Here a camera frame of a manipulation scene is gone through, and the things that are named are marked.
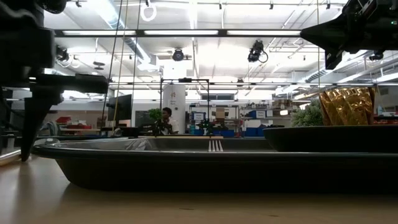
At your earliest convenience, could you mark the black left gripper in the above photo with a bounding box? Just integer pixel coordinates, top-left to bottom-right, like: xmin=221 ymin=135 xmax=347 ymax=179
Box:
xmin=0 ymin=27 xmax=109 ymax=162

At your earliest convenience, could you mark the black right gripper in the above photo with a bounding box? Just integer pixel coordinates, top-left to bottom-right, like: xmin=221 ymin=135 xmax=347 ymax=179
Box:
xmin=299 ymin=0 xmax=379 ymax=70

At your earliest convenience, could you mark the light-coloured spoon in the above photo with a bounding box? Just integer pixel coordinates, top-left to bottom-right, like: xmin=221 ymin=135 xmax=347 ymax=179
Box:
xmin=0 ymin=149 xmax=22 ymax=166

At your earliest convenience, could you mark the amber faceted plastic cup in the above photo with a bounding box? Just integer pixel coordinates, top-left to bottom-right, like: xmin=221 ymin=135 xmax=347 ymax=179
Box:
xmin=319 ymin=86 xmax=376 ymax=126

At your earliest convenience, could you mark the black round plate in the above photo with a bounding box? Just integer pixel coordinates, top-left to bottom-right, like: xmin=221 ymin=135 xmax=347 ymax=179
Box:
xmin=263 ymin=124 xmax=398 ymax=154

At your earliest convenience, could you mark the silver fork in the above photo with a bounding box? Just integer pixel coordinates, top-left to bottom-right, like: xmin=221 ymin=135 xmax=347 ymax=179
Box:
xmin=207 ymin=139 xmax=224 ymax=152

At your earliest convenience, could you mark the large black serving tray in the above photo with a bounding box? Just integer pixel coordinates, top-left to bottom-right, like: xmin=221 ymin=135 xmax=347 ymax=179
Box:
xmin=30 ymin=136 xmax=398 ymax=194

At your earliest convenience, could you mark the large green bushy plant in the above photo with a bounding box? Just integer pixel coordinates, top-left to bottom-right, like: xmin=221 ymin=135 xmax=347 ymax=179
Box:
xmin=290 ymin=99 xmax=325 ymax=127

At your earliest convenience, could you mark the black computer monitor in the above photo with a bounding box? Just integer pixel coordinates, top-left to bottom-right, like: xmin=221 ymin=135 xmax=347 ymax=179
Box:
xmin=106 ymin=94 xmax=133 ymax=123

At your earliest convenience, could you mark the red storage bins shelf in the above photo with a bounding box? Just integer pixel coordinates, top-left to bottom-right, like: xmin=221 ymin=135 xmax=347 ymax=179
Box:
xmin=375 ymin=115 xmax=398 ymax=126

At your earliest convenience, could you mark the blue storage bin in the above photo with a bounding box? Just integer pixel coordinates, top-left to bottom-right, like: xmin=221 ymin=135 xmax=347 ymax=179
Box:
xmin=213 ymin=129 xmax=236 ymax=138
xmin=244 ymin=127 xmax=265 ymax=138

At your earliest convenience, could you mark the small green potted plant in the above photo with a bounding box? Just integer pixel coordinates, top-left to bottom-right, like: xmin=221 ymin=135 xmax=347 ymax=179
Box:
xmin=147 ymin=108 xmax=164 ymax=126

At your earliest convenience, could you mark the person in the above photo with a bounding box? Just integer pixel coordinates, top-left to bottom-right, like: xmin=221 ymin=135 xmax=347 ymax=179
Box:
xmin=160 ymin=106 xmax=180 ymax=136

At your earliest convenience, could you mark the white round column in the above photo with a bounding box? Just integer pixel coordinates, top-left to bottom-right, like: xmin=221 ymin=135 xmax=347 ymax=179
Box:
xmin=162 ymin=84 xmax=187 ymax=135

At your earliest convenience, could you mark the overhead light bar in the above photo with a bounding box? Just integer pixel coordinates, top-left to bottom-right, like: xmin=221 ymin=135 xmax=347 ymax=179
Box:
xmin=54 ymin=29 xmax=302 ymax=39

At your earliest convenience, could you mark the round black ceiling device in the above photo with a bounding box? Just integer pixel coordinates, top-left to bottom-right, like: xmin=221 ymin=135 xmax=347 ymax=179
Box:
xmin=172 ymin=48 xmax=185 ymax=62

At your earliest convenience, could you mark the thin dark hanging cable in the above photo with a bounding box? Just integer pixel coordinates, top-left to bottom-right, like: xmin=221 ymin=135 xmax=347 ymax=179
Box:
xmin=316 ymin=0 xmax=321 ymax=94
xmin=131 ymin=0 xmax=141 ymax=126

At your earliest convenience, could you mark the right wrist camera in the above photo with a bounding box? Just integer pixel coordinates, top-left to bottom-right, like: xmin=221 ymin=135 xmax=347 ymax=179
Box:
xmin=368 ymin=51 xmax=385 ymax=62

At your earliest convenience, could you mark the black ceiling camera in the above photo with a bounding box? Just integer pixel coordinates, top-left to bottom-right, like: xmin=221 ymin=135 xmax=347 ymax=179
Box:
xmin=247 ymin=39 xmax=269 ymax=64
xmin=55 ymin=45 xmax=70 ymax=62

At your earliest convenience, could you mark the black hanging cable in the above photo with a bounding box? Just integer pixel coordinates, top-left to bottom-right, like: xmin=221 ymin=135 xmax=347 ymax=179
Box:
xmin=101 ymin=0 xmax=124 ymax=127

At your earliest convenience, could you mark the yellow hanging cable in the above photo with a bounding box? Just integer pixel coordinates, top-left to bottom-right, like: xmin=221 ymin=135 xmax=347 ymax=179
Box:
xmin=112 ymin=0 xmax=129 ymax=129

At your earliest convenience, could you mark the black metal frame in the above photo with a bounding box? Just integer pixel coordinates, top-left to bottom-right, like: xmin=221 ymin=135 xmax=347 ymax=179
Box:
xmin=159 ymin=77 xmax=211 ymax=137

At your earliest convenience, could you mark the white looped cable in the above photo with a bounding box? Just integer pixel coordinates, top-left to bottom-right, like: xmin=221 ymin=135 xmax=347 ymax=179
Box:
xmin=139 ymin=0 xmax=157 ymax=22

